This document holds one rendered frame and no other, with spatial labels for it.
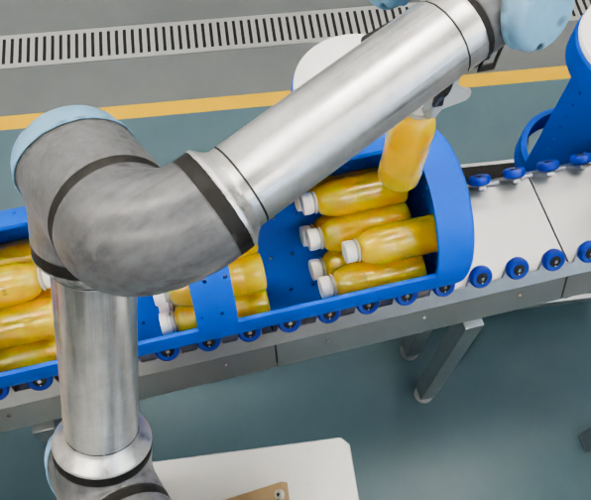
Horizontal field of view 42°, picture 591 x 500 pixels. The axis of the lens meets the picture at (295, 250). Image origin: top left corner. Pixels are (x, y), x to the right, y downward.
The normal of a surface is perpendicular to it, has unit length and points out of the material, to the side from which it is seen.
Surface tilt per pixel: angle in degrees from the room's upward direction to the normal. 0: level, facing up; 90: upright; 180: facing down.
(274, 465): 0
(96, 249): 47
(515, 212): 0
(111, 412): 67
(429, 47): 26
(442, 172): 7
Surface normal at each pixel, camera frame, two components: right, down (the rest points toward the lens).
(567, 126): -0.80, 0.53
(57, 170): -0.53, -0.42
